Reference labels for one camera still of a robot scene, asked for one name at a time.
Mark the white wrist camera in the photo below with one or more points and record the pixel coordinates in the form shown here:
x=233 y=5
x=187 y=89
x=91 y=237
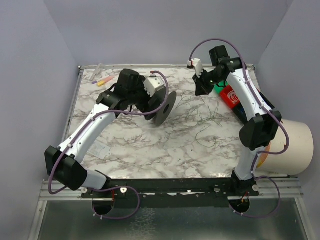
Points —
x=196 y=64
x=152 y=85

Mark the red plastic bin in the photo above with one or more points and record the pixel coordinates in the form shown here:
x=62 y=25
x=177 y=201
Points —
x=229 y=97

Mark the purple yellow pink markers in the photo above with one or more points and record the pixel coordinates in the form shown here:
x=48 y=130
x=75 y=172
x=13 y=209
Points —
x=103 y=81

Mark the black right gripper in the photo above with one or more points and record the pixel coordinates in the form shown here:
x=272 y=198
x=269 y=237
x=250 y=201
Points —
x=202 y=81

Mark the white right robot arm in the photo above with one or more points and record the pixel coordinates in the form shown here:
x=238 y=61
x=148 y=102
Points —
x=262 y=121

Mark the aluminium frame rail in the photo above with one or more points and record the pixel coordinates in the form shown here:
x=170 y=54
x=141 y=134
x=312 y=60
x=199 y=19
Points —
x=43 y=203

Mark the white paper label packet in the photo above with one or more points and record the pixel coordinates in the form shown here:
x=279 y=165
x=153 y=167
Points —
x=99 y=150

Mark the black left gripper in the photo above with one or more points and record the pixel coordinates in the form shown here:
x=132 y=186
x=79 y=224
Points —
x=151 y=107

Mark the clear plastic tube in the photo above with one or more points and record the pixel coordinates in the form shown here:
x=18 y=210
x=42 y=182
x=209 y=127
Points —
x=96 y=71

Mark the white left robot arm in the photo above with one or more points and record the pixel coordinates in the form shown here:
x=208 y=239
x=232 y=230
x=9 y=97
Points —
x=63 y=163

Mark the large white cylinder bucket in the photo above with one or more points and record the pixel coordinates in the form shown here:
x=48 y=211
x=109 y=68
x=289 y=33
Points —
x=297 y=157

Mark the green plastic bin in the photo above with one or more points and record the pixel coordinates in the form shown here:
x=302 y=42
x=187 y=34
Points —
x=218 y=88

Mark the black cable spool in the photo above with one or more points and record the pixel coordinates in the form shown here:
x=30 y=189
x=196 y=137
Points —
x=155 y=101

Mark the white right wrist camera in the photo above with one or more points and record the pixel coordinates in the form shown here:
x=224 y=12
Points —
x=196 y=64

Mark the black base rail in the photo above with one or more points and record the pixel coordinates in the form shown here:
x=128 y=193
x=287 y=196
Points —
x=173 y=193

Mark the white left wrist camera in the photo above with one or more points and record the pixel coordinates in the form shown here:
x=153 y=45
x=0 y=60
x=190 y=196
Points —
x=152 y=85

